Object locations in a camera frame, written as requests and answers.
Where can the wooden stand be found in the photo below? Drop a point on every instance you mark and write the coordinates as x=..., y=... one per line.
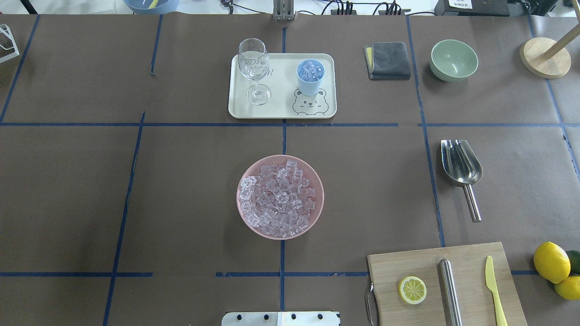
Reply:
x=546, y=57

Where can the blue bowl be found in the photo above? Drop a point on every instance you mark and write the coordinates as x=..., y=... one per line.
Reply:
x=140, y=6

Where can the half lemon slice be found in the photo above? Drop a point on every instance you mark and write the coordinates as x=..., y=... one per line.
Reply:
x=412, y=290

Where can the clear ice cubes pile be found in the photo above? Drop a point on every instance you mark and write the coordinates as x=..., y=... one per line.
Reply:
x=277, y=199

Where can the clear wine glass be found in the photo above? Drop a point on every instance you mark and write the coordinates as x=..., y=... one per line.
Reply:
x=253, y=63

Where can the wooden cutting board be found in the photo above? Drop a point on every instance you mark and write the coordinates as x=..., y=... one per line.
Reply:
x=468, y=269

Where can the yellow plastic fork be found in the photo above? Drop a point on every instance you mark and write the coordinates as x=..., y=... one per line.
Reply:
x=153, y=4

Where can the steel ice scoop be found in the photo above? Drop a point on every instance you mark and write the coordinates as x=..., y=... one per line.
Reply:
x=463, y=168

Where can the aluminium frame post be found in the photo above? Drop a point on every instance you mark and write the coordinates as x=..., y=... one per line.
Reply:
x=284, y=10

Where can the yellow plastic knife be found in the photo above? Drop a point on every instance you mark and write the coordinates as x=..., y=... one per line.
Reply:
x=491, y=283

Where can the steel cylinder muddler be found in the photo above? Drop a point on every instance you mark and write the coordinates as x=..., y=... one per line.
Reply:
x=449, y=294

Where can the blue plastic cup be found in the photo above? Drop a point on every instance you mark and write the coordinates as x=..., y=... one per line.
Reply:
x=310, y=73

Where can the grey folded cloth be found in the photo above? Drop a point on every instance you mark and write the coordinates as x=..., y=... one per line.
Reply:
x=387, y=61

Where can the yellow lemon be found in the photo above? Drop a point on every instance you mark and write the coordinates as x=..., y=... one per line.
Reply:
x=569, y=288
x=552, y=262

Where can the cream bear tray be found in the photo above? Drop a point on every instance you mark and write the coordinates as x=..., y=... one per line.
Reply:
x=286, y=101

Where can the green bowl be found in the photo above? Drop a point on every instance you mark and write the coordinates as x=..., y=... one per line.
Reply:
x=453, y=61

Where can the pink bowl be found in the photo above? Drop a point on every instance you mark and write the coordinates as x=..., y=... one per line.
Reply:
x=312, y=222

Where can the white wire cup rack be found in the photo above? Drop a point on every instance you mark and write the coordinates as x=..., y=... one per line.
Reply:
x=8, y=45

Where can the green avocado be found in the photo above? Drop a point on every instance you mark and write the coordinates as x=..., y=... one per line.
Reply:
x=574, y=258

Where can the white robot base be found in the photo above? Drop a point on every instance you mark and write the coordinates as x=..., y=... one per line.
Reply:
x=291, y=318

